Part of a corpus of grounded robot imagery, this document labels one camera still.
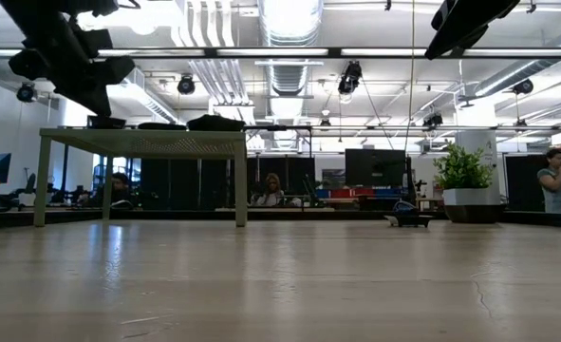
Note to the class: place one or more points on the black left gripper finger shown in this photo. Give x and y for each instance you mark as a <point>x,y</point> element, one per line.
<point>92,102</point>

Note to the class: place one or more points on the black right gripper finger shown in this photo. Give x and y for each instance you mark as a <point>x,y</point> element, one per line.
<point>470,21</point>

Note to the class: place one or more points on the small black square plate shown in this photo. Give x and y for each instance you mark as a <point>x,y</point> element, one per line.
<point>410,221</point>
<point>106,122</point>

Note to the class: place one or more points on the black ceiling spotlight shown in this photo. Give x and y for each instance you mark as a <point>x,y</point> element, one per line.
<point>186,85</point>
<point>26,92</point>
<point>433,119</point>
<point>350,76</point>
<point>523,87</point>

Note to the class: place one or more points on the white perforated dish rack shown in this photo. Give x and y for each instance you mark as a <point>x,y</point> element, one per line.
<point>142,142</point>

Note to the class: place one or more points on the person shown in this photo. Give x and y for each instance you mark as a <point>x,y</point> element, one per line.
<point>120,183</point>
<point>273,183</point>
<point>557,185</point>

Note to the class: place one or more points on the black partition panels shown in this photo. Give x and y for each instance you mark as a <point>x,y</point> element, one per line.
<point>185,176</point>
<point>522,180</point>

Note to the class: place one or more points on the white pillar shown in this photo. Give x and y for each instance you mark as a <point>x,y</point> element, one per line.
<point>474,140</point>

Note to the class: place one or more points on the green plant in white pot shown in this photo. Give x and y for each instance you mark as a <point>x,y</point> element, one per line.
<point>462,168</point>

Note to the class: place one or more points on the black computer monitor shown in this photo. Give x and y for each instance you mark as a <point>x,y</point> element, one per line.
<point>375,166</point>

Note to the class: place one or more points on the red and blue bins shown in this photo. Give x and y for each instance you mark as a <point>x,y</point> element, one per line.
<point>351,193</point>

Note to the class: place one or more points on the silver ventilation duct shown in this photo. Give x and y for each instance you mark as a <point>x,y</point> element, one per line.
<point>289,24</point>
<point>508,76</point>

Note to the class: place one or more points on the black aluminium table frame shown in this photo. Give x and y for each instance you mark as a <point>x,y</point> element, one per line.
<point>308,214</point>

